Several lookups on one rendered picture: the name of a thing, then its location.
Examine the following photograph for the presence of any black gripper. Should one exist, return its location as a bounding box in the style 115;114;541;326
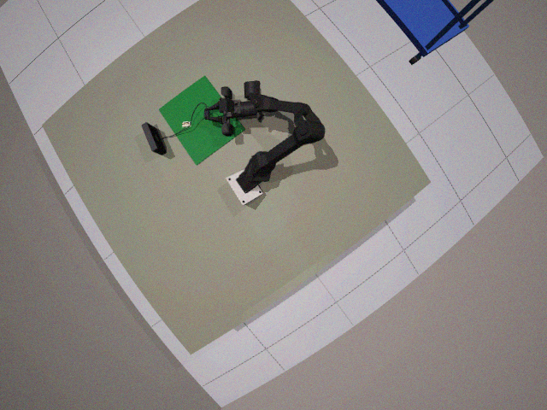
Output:
205;87;245;136

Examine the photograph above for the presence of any green circuit board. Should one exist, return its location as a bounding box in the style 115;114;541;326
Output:
159;76;245;166

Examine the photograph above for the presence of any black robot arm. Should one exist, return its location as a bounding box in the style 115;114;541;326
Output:
219;80;326;193

